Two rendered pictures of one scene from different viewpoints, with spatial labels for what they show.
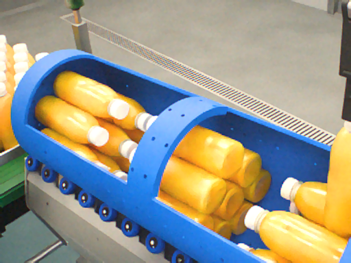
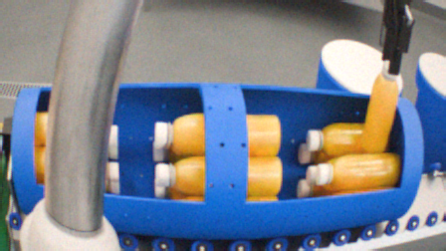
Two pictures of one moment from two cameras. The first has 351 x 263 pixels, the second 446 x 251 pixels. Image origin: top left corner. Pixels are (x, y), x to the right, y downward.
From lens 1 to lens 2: 89 cm
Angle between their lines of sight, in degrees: 41
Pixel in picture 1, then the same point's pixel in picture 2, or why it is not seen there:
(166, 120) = (220, 121)
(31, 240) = not seen: outside the picture
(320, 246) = (380, 164)
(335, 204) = (381, 131)
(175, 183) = not seen: hidden behind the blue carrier
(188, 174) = (253, 166)
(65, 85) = (41, 128)
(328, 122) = (45, 75)
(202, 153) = (255, 140)
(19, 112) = (27, 174)
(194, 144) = not seen: hidden behind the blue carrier
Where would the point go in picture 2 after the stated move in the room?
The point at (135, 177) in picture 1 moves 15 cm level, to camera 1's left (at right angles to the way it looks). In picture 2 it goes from (218, 192) to (154, 230)
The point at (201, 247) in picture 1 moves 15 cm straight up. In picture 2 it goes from (304, 217) to (324, 154)
